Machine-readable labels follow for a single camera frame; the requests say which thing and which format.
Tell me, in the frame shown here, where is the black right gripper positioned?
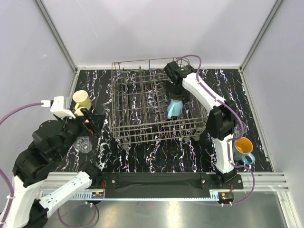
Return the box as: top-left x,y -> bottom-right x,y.
163,82 -> 190,105

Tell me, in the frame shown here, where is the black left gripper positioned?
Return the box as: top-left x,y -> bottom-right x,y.
55,107 -> 106,160

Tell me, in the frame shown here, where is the light blue ceramic mug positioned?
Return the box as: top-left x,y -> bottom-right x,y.
167,99 -> 183,118

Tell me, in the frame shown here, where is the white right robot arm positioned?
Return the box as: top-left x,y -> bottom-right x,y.
164,61 -> 240,189

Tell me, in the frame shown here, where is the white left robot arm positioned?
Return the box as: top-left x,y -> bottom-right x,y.
0,108 -> 106,228

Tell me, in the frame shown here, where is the clear glass cup left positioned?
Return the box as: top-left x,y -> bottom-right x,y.
73,136 -> 93,153

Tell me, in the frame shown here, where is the clear glass cup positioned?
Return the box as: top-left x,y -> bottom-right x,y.
233,122 -> 247,138
73,136 -> 93,153

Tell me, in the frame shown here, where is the yellow ceramic mug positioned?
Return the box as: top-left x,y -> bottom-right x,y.
72,90 -> 92,110

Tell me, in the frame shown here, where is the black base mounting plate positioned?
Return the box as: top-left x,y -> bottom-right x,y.
75,172 -> 243,190

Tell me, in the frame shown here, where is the clear glass cup right near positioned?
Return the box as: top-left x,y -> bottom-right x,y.
233,122 -> 247,138

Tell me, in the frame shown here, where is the blue floral mug orange inside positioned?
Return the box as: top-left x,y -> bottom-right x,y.
233,137 -> 256,165

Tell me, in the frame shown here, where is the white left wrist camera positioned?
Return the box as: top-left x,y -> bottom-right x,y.
41,95 -> 75,119

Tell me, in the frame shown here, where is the grey wire dish rack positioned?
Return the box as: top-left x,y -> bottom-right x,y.
110,58 -> 207,149

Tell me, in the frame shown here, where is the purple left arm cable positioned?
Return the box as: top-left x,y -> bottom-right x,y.
0,102 -> 52,214

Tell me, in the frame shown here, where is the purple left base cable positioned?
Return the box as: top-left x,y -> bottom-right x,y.
57,203 -> 99,226

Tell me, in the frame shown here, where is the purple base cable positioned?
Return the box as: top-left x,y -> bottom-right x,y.
57,203 -> 99,226
231,165 -> 256,205

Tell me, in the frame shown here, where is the aluminium frame rail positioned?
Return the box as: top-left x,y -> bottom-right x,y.
35,172 -> 289,201

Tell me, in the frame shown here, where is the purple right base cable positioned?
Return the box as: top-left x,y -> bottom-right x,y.
231,165 -> 256,205

